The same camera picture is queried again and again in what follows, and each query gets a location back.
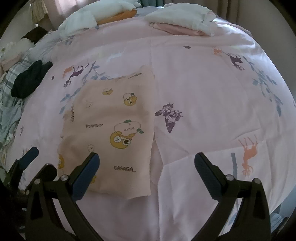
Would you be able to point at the black cloth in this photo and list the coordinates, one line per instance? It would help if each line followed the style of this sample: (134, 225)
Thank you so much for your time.
(29, 78)

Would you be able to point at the teal curtain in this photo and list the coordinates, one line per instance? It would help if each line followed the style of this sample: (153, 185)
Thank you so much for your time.
(155, 2)

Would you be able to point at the white fluffy pillow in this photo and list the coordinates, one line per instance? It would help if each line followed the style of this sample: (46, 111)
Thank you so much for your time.
(78, 20)

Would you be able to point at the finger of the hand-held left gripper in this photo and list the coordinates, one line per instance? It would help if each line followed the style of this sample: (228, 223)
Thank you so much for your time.
(47, 172)
(29, 156)

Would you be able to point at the pink folded cloth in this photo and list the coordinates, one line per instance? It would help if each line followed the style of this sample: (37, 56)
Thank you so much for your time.
(175, 29)

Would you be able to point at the pink printed bed cover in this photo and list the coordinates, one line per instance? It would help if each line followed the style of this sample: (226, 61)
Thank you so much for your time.
(208, 92)

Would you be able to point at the white fluffy folded blanket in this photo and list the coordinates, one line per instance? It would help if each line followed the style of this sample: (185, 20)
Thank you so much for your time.
(180, 16)

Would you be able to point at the peach bear print garment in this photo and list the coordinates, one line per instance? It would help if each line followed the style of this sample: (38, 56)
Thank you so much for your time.
(104, 111)

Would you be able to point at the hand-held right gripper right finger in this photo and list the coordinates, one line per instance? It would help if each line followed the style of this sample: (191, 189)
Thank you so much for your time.
(208, 176)

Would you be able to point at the dark brown chair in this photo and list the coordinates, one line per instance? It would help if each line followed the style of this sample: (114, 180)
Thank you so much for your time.
(34, 34)

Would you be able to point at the plaid cloth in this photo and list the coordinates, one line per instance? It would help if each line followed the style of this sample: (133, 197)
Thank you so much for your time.
(11, 74)

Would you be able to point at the grey bed sheet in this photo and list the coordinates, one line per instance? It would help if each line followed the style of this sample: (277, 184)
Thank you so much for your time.
(148, 11)

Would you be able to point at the pink curtain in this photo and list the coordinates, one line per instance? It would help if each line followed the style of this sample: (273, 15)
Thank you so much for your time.
(60, 9)
(242, 11)

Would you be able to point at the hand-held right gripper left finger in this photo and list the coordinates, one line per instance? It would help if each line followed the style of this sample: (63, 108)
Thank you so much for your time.
(86, 176)

